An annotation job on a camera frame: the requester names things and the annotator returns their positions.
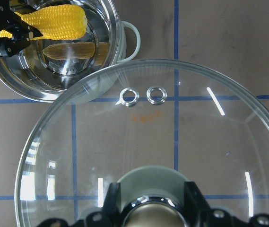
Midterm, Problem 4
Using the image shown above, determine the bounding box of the glass pot lid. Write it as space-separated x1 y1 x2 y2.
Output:
15 60 269 227

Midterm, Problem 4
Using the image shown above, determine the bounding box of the yellow corn cob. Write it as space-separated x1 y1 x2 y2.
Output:
0 4 88 41

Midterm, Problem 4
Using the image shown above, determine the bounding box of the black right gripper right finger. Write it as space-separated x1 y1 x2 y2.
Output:
183 181 269 227

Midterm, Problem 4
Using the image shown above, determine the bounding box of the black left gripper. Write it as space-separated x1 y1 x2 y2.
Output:
0 0 43 58

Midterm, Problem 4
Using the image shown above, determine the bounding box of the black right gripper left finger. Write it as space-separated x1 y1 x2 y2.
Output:
36 182 125 227

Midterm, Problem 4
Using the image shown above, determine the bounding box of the pale green cooking pot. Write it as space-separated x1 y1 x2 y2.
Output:
0 0 139 102

